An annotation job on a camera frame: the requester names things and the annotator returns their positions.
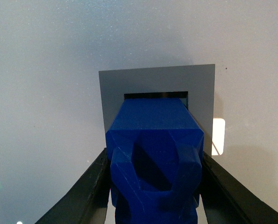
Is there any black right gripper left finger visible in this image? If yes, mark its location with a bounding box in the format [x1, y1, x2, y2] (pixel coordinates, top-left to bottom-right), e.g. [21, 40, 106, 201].
[36, 149, 111, 224]

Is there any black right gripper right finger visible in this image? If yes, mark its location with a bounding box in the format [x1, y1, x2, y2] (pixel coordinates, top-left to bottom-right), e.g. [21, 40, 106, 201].
[199, 153, 278, 224]

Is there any blue plastic part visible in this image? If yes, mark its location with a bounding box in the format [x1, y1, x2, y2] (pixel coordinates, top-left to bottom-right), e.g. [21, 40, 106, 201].
[106, 98, 204, 224]

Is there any gray square base block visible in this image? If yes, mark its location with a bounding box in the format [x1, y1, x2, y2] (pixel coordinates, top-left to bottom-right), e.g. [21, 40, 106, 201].
[99, 64, 215, 155]

